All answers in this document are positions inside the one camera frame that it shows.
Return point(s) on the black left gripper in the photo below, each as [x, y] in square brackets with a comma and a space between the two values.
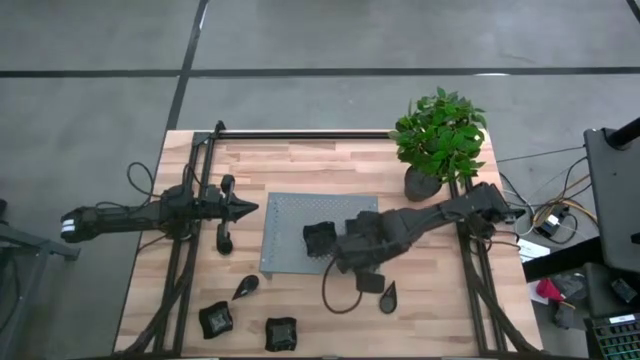
[225, 210]

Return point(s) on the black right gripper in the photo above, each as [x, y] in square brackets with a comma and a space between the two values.
[370, 237]

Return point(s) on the black bowl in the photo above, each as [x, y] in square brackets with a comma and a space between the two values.
[370, 281]

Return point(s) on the black wavy square plate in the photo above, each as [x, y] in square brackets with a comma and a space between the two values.
[216, 320]
[280, 334]
[320, 240]

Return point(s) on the black teardrop plate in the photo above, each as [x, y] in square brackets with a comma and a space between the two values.
[388, 302]
[248, 285]

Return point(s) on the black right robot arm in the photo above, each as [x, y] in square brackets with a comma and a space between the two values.
[435, 212]

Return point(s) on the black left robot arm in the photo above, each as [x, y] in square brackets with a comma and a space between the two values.
[125, 215]

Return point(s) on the grey perforated metal shelf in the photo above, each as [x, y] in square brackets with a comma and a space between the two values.
[290, 225]

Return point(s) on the black plant pot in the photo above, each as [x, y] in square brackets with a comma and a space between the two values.
[420, 190]

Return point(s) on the green leafy plant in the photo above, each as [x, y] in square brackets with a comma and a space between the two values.
[440, 135]

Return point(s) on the white paper sheet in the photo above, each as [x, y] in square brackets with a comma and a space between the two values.
[532, 250]

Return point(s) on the black power supply box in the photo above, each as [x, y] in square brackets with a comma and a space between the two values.
[549, 225]

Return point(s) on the red object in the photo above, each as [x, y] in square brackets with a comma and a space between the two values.
[549, 290]

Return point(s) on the grey metal stand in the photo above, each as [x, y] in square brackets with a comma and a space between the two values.
[40, 245]

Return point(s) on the black backlit keyboard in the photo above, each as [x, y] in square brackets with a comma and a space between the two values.
[617, 340]

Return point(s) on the black aluminium table frame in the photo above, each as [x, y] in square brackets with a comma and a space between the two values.
[300, 135]

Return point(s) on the black round post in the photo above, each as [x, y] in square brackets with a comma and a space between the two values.
[625, 134]

